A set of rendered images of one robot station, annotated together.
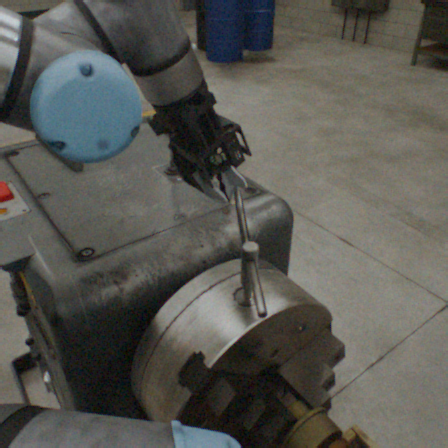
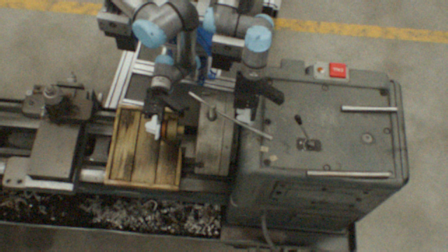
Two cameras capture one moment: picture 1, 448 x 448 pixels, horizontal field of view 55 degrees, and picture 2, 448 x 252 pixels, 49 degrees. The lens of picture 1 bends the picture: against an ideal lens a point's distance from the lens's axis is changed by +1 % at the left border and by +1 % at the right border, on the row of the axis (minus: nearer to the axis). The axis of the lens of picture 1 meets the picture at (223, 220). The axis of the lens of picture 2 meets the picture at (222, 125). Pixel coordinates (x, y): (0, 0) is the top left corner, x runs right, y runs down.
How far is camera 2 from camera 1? 1.60 m
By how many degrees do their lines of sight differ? 72
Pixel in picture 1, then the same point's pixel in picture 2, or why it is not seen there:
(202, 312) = (218, 102)
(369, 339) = not seen: outside the picture
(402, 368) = not seen: outside the picture
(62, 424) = (173, 17)
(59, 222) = (297, 83)
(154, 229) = (267, 108)
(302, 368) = (190, 141)
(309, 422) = (174, 125)
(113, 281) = not seen: hidden behind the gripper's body
